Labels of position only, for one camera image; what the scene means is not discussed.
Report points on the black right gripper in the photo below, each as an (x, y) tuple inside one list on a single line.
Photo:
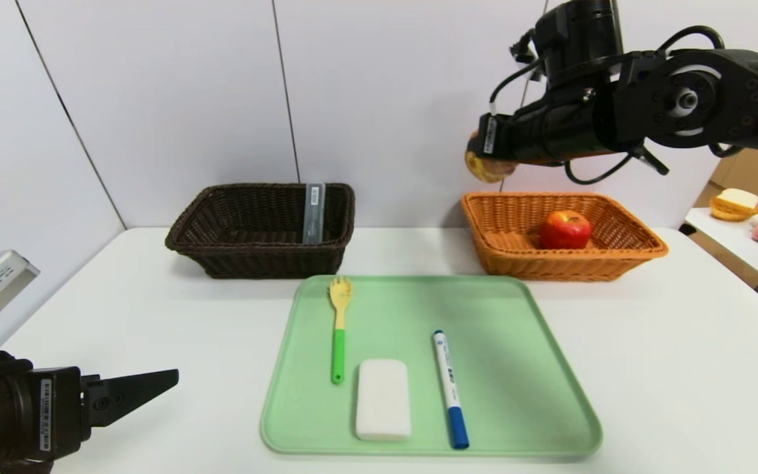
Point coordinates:
[(488, 135)]

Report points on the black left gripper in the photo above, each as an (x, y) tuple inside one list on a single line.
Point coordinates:
[(56, 413)]

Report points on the pink yellow bread bun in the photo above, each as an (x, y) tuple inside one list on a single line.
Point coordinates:
[(487, 171)]

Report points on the red apple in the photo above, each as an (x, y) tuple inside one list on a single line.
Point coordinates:
[(566, 230)]

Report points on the grey transparent pencil lead case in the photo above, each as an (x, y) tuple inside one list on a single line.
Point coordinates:
[(314, 217)]

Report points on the yellow green pasta fork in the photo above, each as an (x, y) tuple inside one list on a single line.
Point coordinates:
[(338, 355)]

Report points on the white soap block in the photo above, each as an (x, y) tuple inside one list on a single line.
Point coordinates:
[(383, 400)]

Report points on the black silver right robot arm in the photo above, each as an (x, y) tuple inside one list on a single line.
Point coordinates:
[(734, 99)]

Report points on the orange wicker basket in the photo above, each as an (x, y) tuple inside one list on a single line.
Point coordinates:
[(517, 263)]

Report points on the dark brown wicker basket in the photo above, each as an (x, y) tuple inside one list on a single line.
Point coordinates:
[(247, 264)]

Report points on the white blue marker pen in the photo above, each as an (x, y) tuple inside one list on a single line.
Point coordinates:
[(449, 388)]

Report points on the white bread slice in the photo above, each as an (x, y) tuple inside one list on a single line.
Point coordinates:
[(737, 198)]

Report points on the light green plastic tray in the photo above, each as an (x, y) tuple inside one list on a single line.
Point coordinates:
[(517, 395)]

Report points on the white side table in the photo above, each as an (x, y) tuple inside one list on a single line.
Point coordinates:
[(731, 245)]

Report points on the light wooden cabinet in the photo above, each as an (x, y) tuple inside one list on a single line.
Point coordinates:
[(757, 174)]

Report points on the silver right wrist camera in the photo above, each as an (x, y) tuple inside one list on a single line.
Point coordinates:
[(525, 47)]

